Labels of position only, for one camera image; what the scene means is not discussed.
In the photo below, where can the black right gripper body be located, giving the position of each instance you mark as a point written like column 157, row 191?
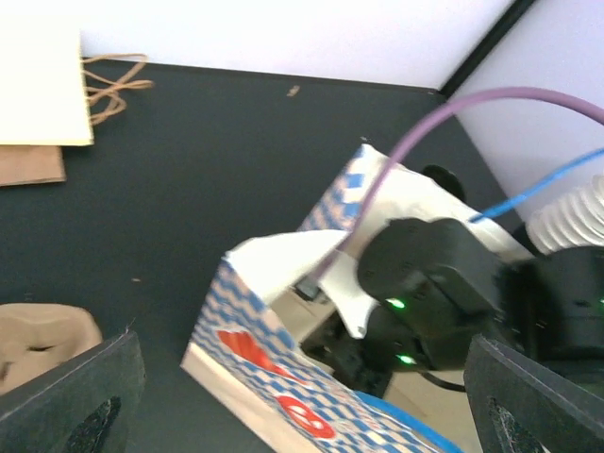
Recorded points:
column 329, row 343

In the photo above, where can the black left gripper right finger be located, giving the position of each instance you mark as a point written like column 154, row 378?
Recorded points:
column 520, row 406

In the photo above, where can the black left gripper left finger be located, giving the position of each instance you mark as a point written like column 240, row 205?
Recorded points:
column 84, row 405

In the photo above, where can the brown pulp cup carrier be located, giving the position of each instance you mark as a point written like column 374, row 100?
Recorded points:
column 37, row 337

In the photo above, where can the blue checkered paper bag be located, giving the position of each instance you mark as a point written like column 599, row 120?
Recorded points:
column 245, row 345

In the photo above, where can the stack of white paper cups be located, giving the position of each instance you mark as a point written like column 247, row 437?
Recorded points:
column 574, row 219

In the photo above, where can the stack of black lids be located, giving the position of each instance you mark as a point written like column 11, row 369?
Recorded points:
column 446, row 180

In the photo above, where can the brown kraft paper bag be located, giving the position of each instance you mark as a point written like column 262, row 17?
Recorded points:
column 31, row 164

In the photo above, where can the light tan paper bag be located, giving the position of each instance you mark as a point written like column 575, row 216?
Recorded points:
column 43, row 95

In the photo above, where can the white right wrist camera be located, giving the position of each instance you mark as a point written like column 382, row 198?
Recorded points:
column 340, row 286

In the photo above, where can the black corner frame post right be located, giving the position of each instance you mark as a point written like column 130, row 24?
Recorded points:
column 486, row 45

